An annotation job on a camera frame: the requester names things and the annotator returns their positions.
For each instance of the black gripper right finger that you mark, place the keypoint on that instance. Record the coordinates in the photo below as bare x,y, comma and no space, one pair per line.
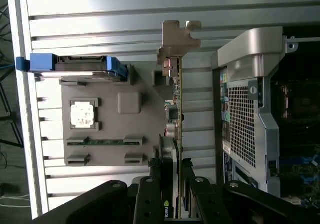
207,204

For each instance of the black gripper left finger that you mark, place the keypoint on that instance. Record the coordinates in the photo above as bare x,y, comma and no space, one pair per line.
147,204

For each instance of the green RAM stick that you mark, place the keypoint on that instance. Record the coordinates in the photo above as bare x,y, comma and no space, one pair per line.
105,142

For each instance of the grey parts rack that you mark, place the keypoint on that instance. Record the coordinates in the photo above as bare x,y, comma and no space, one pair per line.
112,128

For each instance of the open PC case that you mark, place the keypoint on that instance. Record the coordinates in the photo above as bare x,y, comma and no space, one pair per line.
245,123

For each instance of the silver CPU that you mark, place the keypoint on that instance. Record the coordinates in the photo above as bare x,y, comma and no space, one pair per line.
82,113

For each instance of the metal socket cover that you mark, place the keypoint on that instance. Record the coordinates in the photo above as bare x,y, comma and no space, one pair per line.
285,101

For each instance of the hard disk in blue caddy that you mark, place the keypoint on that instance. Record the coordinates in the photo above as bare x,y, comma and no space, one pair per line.
40,62

